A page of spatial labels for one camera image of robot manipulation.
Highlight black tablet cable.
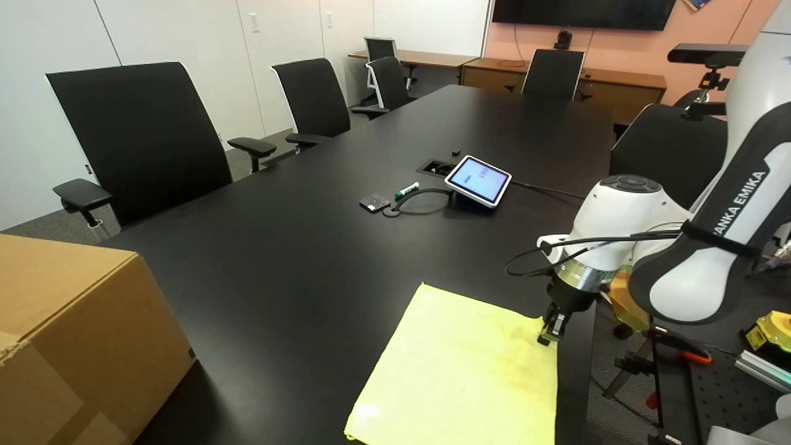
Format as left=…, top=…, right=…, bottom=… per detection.
left=381, top=185, right=456, bottom=220

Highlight wall mounted television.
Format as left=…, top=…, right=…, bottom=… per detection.
left=492, top=0, right=680, bottom=32

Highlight white framed tablet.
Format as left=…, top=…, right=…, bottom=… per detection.
left=443, top=153, right=513, bottom=211

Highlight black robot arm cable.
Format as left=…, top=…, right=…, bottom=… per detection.
left=505, top=226, right=686, bottom=279

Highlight grey metal bar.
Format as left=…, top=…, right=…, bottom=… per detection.
left=733, top=347, right=791, bottom=396

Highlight wooden wall desk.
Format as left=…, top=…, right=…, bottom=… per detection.
left=345, top=49, right=475, bottom=74

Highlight black camera on stand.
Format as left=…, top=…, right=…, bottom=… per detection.
left=665, top=41, right=748, bottom=94

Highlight yellow cloth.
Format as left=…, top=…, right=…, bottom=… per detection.
left=340, top=282, right=563, bottom=445

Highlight large black office chair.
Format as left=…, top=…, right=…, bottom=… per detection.
left=44, top=58, right=278, bottom=235

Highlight yellow and black tool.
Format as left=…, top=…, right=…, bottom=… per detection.
left=743, top=309, right=791, bottom=352

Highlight wooden credenza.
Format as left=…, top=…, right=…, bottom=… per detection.
left=456, top=57, right=669, bottom=129

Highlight brown cardboard box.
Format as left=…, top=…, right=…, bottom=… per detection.
left=0, top=232, right=197, bottom=445

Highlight black tripod stand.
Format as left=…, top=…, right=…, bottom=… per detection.
left=602, top=324, right=711, bottom=445

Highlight orange and black clamp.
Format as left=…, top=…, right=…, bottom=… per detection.
left=648, top=326, right=717, bottom=371

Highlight green capped marker pen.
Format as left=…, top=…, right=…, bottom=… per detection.
left=393, top=179, right=422, bottom=205

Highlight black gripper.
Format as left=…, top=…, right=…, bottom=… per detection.
left=537, top=273, right=597, bottom=345

